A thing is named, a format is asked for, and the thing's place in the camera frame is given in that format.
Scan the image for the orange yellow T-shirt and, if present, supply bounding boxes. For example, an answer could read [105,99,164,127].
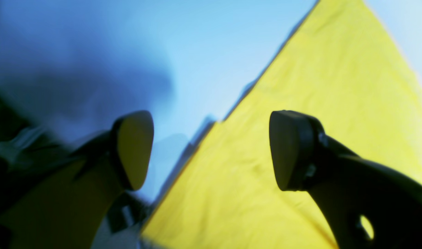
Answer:
[141,0,422,249]

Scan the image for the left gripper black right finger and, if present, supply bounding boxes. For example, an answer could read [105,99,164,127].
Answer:
[269,110,422,249]

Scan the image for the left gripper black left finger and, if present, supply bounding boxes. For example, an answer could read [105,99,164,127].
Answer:
[0,110,154,249]

